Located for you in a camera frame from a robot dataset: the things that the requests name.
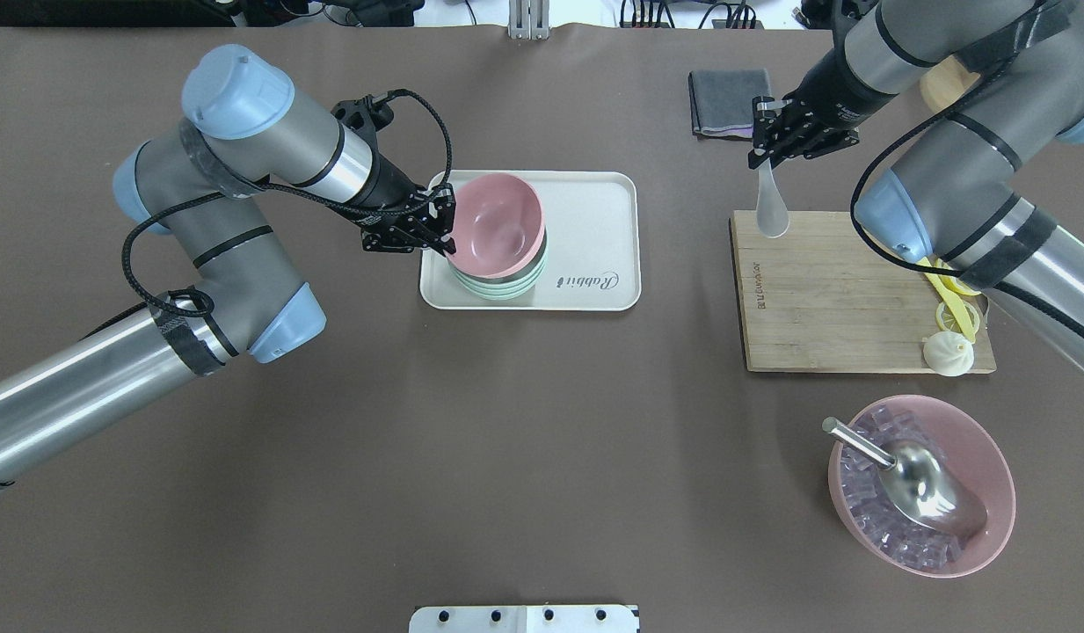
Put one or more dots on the metal ladle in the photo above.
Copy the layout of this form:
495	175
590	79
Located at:
913	479

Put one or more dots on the cream rabbit tray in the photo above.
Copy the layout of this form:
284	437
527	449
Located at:
592	249

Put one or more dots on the white garlic bulb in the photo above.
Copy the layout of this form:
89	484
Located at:
948	353

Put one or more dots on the lemon slice lower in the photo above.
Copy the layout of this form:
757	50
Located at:
966	320

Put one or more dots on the pink bowl with ice cubes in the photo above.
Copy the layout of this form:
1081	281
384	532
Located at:
963	446

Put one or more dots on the grey folded cloth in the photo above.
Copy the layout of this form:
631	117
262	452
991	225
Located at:
721	101

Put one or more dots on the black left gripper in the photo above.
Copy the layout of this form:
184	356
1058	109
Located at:
390	186

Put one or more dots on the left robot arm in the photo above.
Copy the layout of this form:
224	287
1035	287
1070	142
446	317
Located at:
213	279

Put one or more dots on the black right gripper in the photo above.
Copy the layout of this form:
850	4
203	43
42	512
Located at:
830	90

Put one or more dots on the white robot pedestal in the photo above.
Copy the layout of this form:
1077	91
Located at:
527	618

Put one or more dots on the green bowl stack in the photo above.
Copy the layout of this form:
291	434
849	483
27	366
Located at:
500	287

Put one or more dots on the wooden cutting board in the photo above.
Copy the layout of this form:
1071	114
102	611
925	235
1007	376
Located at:
817	300

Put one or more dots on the wooden mug tree stand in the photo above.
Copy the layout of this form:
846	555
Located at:
944	84

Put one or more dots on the white spoon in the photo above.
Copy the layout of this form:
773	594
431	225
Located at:
772	215

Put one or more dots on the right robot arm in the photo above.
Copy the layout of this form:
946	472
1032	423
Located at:
948	196

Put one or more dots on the lemon slice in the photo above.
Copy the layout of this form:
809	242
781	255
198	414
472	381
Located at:
966	320
953	283

